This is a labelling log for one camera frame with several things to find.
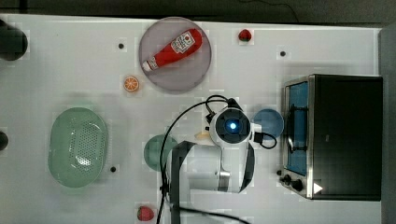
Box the blue cup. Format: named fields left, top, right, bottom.
left=252, top=108, right=284, bottom=137

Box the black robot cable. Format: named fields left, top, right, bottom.
left=155, top=94, right=278, bottom=224

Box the silver black toaster oven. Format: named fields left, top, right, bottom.
left=277, top=74, right=383, bottom=201

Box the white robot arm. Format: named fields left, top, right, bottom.
left=166, top=106, right=255, bottom=224

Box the black round pot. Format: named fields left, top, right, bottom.
left=0, top=132, right=8, bottom=150

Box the small red strawberry toy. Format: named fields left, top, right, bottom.
left=238, top=29, right=252, bottom=42

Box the black cylindrical container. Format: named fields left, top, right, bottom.
left=0, top=20, right=28, bottom=61

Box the green mug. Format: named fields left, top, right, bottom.
left=144, top=134, right=177, bottom=172

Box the red ketchup bottle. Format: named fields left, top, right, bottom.
left=142, top=28, right=203, bottom=72

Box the large red strawberry toy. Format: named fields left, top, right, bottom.
left=137, top=205, right=154, bottom=221

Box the grey round plate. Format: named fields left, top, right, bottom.
left=138, top=17, right=212, bottom=94

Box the orange slice toy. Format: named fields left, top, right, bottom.
left=123, top=76, right=140, bottom=92

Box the green oval strainer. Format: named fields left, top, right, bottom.
left=48, top=107, right=108, bottom=188

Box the yellow peeled banana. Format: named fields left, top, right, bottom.
left=194, top=126, right=210, bottom=140

